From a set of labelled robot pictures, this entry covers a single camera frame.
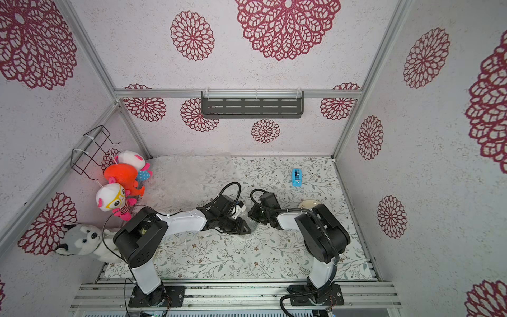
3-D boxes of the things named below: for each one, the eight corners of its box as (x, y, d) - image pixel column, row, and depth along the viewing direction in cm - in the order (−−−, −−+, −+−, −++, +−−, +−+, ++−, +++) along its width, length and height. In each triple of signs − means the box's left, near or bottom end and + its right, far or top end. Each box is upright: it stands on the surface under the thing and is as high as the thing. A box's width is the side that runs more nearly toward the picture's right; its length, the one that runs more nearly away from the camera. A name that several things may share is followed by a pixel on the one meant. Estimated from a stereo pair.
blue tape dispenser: (292, 186, 110) (293, 182, 107) (292, 171, 116) (293, 167, 113) (301, 187, 109) (303, 183, 106) (301, 172, 116) (302, 168, 113)
